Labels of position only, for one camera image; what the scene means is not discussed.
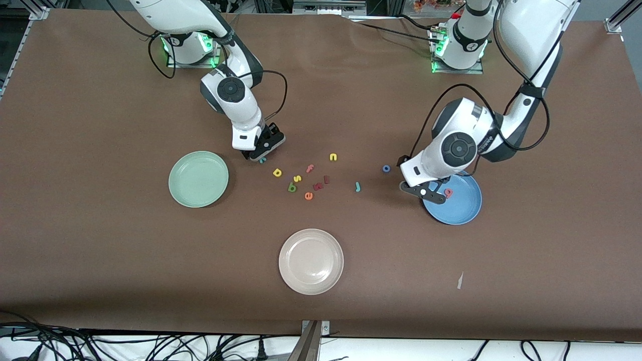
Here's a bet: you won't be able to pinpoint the blue plate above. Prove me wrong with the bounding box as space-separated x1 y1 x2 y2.
421 166 483 226

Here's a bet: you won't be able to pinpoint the green plate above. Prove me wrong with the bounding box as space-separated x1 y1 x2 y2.
168 150 230 209

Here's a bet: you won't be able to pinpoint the beige plate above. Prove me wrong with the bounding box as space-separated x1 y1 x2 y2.
278 228 345 296

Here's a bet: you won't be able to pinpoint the silver metal box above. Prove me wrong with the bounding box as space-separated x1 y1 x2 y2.
292 0 368 14

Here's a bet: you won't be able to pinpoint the orange flowers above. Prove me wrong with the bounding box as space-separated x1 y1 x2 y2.
412 0 467 13

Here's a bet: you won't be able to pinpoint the paper table cover sheet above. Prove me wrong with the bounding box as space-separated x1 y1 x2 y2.
0 9 642 341

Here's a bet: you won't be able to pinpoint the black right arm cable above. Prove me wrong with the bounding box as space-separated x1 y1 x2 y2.
105 0 289 126

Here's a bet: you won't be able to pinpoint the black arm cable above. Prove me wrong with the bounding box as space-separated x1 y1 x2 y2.
105 0 289 126
409 0 551 173

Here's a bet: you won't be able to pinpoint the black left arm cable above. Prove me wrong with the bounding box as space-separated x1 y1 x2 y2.
409 0 551 173

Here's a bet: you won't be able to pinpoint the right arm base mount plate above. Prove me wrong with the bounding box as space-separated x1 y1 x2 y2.
167 30 221 68

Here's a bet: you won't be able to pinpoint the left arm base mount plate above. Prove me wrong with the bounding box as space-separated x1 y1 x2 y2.
430 25 485 75

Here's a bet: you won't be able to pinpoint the thin black base cable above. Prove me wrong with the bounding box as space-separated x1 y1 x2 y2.
359 23 442 43

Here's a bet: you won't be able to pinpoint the grey camera stand pole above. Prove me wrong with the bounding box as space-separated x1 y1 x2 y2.
287 321 322 361

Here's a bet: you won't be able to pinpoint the black floor cable bundle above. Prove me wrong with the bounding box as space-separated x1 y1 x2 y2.
0 310 106 361

